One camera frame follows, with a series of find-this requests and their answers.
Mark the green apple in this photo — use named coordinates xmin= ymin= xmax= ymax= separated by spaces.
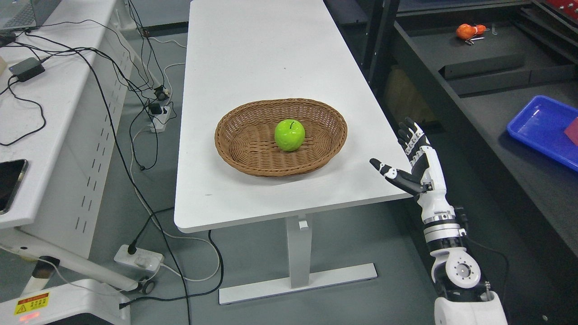
xmin=275 ymin=119 xmax=305 ymax=152

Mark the black power adapter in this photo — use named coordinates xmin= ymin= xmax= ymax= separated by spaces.
xmin=9 ymin=57 xmax=45 ymax=82

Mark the white robot forearm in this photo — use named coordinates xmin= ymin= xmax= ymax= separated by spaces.
xmin=424 ymin=206 xmax=508 ymax=325

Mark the white side desk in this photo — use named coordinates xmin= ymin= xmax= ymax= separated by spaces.
xmin=1 ymin=0 xmax=138 ymax=291

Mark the grey laptop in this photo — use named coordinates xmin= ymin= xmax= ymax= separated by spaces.
xmin=0 ymin=0 xmax=60 ymax=31

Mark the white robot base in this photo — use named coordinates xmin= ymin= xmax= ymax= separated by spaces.
xmin=0 ymin=279 xmax=131 ymax=325

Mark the orange toy on shelf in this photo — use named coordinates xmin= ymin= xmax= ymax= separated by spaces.
xmin=456 ymin=24 xmax=487 ymax=45

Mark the black smartphone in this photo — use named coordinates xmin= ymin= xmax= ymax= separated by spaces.
xmin=0 ymin=159 xmax=28 ymax=214

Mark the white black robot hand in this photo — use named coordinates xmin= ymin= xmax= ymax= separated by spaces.
xmin=369 ymin=117 xmax=456 ymax=224

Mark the blue plastic tray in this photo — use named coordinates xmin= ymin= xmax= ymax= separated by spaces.
xmin=506 ymin=95 xmax=578 ymax=171

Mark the white power strip far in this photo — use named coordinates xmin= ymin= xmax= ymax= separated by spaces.
xmin=149 ymin=105 xmax=172 ymax=133

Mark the white power strip on floor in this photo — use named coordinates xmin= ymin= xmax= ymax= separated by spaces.
xmin=113 ymin=245 xmax=164 ymax=273

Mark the pink block in tray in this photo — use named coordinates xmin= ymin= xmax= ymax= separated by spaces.
xmin=564 ymin=117 xmax=578 ymax=146

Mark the brown wicker basket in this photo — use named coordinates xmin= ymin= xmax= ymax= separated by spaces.
xmin=214 ymin=98 xmax=348 ymax=176

